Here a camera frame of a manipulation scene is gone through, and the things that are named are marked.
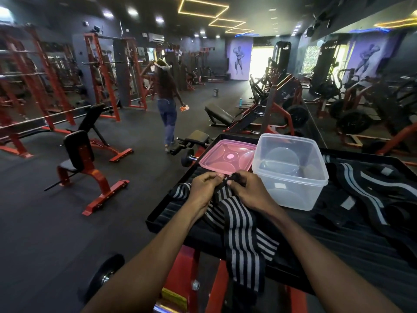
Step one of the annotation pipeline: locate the red black incline bench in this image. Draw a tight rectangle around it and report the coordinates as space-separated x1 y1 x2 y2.
68 103 134 163

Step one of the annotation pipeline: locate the person's left forearm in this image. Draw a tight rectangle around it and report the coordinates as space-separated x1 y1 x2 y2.
81 200 204 313

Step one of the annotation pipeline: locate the person's right hand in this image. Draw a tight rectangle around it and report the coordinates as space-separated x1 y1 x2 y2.
226 170 275 212

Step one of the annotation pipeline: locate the black grey striped wrap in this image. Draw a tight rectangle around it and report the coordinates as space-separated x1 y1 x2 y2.
169 173 281 294

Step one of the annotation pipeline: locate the black weight plate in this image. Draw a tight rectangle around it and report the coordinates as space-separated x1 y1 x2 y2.
83 253 126 303
287 104 309 128

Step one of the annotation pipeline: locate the black dumbbell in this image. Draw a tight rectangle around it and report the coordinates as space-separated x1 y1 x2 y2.
169 145 200 168

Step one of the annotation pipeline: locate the pink plastic container lid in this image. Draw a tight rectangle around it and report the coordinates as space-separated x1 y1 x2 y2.
198 139 258 176

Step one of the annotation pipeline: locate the black cable machine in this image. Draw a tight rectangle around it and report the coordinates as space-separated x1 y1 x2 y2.
272 41 292 77

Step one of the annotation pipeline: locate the wall mirror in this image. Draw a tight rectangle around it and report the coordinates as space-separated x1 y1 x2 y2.
295 0 417 160

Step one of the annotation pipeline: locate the black platform tray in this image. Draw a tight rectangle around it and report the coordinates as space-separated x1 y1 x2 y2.
146 133 417 295

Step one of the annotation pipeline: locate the black decline bench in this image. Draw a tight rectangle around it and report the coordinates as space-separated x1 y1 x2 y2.
205 103 237 128

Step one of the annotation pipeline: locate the clear plastic container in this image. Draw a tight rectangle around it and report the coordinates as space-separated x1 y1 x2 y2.
252 133 329 211

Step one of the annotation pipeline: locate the red squat rack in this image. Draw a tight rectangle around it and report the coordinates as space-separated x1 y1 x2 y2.
0 24 77 159

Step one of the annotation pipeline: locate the steel barbell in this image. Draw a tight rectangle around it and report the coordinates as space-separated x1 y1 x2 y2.
0 104 113 131

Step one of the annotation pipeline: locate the red power rack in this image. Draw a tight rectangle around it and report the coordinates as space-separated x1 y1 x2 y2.
83 32 149 122

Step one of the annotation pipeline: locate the red black upright seat bench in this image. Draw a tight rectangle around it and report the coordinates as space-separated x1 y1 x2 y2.
44 130 130 217

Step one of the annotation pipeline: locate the red machine frame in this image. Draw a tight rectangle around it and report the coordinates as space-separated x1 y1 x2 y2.
153 246 308 313

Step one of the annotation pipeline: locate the person's right forearm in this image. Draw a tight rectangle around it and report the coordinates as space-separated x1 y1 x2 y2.
261 205 404 313

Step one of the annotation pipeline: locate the black wrap with grey stripes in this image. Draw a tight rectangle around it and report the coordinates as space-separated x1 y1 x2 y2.
321 155 417 258

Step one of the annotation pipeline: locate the bodybuilder wall poster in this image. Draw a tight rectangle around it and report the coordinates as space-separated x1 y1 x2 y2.
227 38 253 81

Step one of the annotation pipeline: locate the person's left hand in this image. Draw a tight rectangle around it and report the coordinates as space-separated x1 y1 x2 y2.
188 172 225 215

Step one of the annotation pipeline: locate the red plate loaded machine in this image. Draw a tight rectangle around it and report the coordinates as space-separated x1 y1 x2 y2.
225 73 310 135

